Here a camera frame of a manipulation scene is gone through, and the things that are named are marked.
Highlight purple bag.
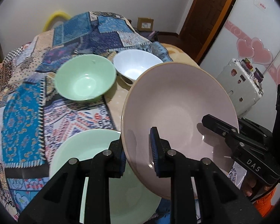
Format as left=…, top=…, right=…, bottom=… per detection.
left=144, top=31, right=159, bottom=42

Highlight yellow ring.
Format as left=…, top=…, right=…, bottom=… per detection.
left=42, top=10, right=72, bottom=32

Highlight pink plate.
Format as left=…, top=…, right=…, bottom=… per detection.
left=121, top=62, right=238, bottom=199

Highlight brown wooden door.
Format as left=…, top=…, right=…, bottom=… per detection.
left=179, top=0, right=236, bottom=64

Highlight white bowl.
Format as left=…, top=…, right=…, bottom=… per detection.
left=113, top=49, right=163, bottom=86

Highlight person's right hand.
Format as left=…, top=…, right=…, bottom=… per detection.
left=240, top=173, right=272, bottom=197

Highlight mint green plate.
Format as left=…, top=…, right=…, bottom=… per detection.
left=49, top=129, right=161, bottom=223

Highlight mint green bowl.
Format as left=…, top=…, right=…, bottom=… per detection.
left=54, top=54, right=117, bottom=101

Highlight cardboard box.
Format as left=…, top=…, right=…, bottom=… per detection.
left=137, top=17, right=154, bottom=31

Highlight blue patchwork quilt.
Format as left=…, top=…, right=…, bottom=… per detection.
left=0, top=11, right=173, bottom=220

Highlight white wardrobe pink hearts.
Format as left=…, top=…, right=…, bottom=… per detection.
left=200, top=0, right=280, bottom=130

